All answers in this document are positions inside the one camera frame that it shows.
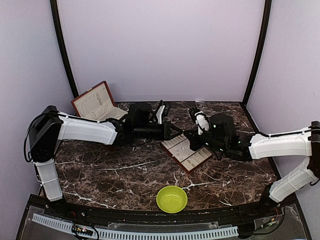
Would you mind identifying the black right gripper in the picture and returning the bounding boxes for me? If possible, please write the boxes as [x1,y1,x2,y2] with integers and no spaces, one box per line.
[183,126,228,154]

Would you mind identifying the brown ring earring tray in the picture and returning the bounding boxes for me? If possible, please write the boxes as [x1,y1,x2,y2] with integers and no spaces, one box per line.
[160,134,213,174]

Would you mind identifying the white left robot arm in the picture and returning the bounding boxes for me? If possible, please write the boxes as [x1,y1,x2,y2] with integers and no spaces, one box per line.
[23,102,183,218]

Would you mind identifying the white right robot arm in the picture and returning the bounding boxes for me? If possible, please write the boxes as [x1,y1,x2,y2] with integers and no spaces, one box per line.
[183,107,320,217]

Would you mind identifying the brown wooden jewelry box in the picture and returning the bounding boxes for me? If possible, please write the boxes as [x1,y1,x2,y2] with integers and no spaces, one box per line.
[70,80,128,151]

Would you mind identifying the green bowl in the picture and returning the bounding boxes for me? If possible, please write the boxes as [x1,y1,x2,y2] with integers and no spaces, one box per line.
[156,185,188,214]

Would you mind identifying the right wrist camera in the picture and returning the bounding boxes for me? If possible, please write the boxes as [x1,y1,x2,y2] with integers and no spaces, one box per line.
[189,107,210,135]

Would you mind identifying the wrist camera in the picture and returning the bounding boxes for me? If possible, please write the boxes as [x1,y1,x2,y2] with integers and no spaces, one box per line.
[189,107,210,135]
[154,100,171,125]

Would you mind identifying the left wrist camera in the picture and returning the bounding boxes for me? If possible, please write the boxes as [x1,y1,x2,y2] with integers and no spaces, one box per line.
[154,100,171,125]

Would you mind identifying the white slotted cable duct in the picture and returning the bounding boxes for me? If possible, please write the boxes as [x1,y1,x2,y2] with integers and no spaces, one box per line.
[31,213,239,240]

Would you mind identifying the black right frame post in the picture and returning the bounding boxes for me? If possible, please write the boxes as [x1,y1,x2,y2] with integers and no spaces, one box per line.
[241,0,272,108]

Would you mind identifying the black frame post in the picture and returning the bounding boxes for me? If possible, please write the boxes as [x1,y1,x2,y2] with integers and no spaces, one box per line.
[49,0,79,98]
[241,0,272,108]

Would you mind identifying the black left frame post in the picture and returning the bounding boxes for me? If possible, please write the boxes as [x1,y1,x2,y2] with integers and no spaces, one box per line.
[49,0,79,98]

